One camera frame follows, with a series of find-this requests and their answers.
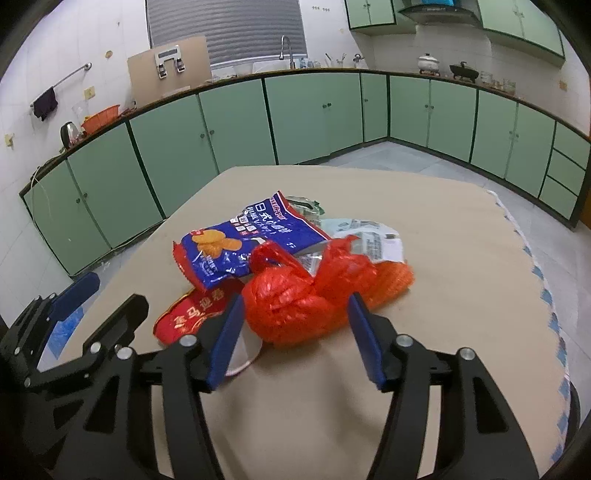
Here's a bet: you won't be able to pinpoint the metal faucet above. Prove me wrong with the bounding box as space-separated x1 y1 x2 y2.
280 35 297 71

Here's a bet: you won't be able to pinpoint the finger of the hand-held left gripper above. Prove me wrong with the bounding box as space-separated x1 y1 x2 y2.
21 294 149 393
0 272 101 365

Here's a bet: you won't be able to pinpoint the orange plastic basket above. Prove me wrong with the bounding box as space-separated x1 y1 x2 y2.
81 104 121 136

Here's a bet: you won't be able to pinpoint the brown cardboard box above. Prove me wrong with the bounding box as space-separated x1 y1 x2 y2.
127 35 213 107

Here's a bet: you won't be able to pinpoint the silver green wrapper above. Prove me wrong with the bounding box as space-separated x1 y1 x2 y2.
283 196 328 228

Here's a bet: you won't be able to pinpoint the black wok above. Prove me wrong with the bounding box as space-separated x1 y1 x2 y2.
449 62 479 84

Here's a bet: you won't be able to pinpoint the blue snack packet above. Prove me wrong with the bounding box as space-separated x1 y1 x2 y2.
172 189 332 292

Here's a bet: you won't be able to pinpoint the green wall cabinets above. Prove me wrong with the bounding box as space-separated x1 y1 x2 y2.
344 0 566 60

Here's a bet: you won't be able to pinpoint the blue plastic bag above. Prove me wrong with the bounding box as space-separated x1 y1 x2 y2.
50 302 85 361

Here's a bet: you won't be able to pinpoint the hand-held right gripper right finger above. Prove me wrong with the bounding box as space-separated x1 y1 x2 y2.
347 293 541 480

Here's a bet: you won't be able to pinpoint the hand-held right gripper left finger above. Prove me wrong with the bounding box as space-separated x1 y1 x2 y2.
55 294 245 480

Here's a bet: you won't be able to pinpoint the steel electric kettle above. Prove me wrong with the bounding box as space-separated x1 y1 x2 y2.
59 121 81 149

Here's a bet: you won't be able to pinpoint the dark cloth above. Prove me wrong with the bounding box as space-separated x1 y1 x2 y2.
31 87 59 122

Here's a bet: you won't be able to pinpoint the black range hood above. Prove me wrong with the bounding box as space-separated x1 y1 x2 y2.
398 0 481 26

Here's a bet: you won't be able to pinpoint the red plastic bag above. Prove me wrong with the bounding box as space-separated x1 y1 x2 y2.
241 234 415 348

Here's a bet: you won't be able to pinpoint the red foil lid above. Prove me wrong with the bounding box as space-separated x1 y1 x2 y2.
152 278 265 377

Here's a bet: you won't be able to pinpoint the green base cabinets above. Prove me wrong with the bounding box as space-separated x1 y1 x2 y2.
18 68 591 278

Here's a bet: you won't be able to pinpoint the metal towel rail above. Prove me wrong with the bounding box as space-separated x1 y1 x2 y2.
31 63 92 108

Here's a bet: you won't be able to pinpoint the pale green plastic packet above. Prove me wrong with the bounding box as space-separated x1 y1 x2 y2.
318 217 408 265

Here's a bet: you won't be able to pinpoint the grey window blind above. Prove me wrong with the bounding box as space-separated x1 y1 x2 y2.
145 0 308 65

